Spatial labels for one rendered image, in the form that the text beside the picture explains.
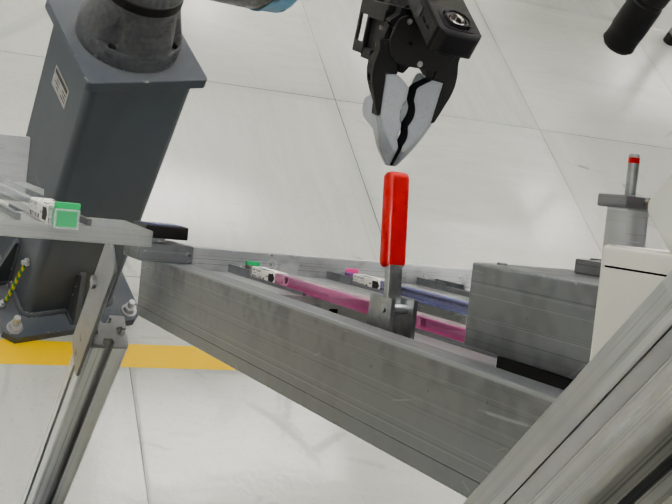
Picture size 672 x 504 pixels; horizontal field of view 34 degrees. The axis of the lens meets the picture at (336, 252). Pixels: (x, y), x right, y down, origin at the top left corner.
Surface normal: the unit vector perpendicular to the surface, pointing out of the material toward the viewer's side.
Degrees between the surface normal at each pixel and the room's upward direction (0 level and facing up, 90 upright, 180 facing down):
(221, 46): 0
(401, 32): 59
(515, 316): 90
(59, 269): 90
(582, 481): 90
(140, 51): 72
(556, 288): 90
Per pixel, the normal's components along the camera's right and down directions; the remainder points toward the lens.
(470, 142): 0.37, -0.65
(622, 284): -0.90, -0.07
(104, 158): 0.44, 0.75
